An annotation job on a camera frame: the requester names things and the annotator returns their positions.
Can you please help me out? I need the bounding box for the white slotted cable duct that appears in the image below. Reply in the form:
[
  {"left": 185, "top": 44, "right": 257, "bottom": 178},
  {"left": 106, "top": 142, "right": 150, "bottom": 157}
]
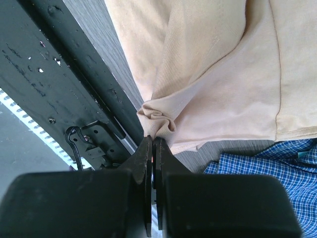
[{"left": 0, "top": 88, "right": 94, "bottom": 172}]

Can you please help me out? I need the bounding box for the blue checkered shirt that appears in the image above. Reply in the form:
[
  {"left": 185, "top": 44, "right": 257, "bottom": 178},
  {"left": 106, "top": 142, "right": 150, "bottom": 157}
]
[{"left": 204, "top": 139, "right": 317, "bottom": 238}]

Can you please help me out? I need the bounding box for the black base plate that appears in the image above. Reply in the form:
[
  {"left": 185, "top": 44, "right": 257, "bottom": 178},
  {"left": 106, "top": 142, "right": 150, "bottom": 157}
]
[{"left": 0, "top": 0, "right": 143, "bottom": 170}]

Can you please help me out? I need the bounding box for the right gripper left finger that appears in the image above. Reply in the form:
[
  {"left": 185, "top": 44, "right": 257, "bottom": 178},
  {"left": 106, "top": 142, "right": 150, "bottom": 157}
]
[{"left": 0, "top": 136, "right": 152, "bottom": 238}]

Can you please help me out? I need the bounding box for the beige t-shirt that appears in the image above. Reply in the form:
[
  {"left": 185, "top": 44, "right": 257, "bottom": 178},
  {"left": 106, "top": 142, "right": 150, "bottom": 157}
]
[{"left": 106, "top": 0, "right": 317, "bottom": 154}]

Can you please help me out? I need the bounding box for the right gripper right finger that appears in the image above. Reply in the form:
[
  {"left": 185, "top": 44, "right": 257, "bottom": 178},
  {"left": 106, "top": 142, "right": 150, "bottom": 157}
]
[{"left": 153, "top": 138, "right": 302, "bottom": 238}]

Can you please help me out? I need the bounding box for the black wire bundle at base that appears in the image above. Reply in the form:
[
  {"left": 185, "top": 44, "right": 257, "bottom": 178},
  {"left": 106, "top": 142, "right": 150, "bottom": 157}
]
[{"left": 64, "top": 126, "right": 86, "bottom": 172}]

